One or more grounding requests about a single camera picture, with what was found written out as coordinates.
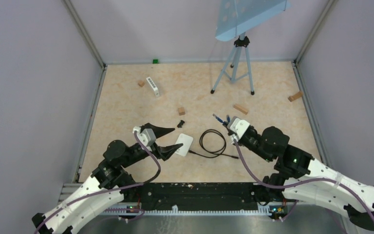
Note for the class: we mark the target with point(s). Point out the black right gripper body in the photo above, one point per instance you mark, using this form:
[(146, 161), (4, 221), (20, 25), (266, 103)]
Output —
[(252, 142)]

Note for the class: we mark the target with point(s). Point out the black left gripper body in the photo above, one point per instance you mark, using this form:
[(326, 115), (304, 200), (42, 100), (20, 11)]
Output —
[(154, 148)]

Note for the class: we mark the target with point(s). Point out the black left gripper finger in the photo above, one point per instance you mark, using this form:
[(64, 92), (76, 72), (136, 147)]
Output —
[(158, 131), (164, 153)]

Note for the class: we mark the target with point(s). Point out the white TP-Link switch box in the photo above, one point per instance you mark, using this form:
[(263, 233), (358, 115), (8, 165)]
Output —
[(186, 142)]

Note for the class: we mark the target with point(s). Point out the long white network switch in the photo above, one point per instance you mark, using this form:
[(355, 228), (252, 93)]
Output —
[(153, 86)]

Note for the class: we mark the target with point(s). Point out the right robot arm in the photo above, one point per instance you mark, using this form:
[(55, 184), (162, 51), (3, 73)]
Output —
[(302, 177)]

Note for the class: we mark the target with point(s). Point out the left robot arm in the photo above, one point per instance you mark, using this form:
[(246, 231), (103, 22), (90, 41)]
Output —
[(108, 184)]

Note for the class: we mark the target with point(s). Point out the small black rubber part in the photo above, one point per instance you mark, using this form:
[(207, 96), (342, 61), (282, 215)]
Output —
[(181, 123)]

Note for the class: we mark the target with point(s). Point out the flat wooden plank block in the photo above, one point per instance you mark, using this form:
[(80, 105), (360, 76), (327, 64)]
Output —
[(241, 108)]

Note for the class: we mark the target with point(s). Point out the small wooden cube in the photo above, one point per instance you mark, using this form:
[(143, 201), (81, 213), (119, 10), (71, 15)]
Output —
[(181, 111)]

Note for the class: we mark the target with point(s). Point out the curved wooden block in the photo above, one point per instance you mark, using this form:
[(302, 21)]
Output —
[(296, 96)]

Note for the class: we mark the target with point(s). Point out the light blue tripod stand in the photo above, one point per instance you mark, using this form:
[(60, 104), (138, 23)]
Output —
[(235, 18)]

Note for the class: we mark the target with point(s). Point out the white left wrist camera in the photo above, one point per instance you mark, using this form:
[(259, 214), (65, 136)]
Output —
[(146, 137)]

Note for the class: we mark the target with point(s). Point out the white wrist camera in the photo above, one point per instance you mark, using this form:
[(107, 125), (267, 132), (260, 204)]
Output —
[(146, 137), (238, 127)]

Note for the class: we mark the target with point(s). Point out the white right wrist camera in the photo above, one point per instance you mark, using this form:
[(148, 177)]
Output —
[(238, 127)]

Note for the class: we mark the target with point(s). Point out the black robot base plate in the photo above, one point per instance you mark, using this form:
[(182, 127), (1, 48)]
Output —
[(210, 196)]

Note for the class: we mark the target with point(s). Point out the wooden cube near switch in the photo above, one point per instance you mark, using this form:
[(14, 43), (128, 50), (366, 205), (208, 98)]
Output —
[(140, 83)]

